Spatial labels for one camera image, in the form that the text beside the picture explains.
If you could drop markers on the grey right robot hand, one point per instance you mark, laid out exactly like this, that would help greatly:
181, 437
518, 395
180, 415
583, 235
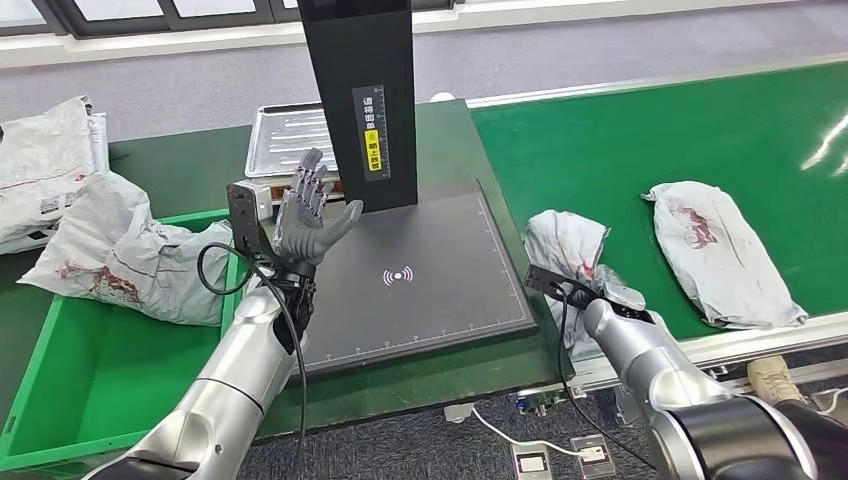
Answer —
604, 278

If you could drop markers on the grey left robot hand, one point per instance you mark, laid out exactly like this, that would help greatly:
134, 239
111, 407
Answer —
301, 232

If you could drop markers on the grey poly mailer parcel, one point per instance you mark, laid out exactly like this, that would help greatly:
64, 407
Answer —
722, 265
126, 252
563, 238

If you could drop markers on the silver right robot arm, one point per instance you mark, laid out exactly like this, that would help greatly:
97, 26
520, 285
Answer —
676, 384

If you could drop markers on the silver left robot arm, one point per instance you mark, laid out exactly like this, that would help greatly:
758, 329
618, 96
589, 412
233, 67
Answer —
225, 397

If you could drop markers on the green conveyor belt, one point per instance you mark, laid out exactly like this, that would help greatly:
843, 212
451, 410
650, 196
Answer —
629, 132

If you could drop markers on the black inbound scanner machine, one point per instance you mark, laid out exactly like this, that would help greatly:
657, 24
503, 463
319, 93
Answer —
358, 66

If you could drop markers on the weighing scale with steel tray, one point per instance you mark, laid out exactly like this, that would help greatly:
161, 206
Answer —
285, 139

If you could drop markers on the small white round object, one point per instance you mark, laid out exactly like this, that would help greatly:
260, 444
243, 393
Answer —
442, 97

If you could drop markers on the person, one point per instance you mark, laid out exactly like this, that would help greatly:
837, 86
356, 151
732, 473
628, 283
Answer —
772, 381

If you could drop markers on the white flat poly mailer bag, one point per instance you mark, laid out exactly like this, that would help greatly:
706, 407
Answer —
99, 142
40, 159

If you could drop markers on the green plastic crate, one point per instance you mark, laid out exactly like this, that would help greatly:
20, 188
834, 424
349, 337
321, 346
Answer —
99, 384

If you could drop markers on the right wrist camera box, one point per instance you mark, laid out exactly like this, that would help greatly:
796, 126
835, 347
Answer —
556, 283

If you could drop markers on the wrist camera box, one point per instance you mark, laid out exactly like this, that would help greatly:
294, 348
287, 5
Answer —
556, 283
246, 218

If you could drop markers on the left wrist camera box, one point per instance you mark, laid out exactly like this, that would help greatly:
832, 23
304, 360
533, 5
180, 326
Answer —
246, 218

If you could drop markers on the dark window frame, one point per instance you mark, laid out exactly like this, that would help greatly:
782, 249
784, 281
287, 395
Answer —
132, 23

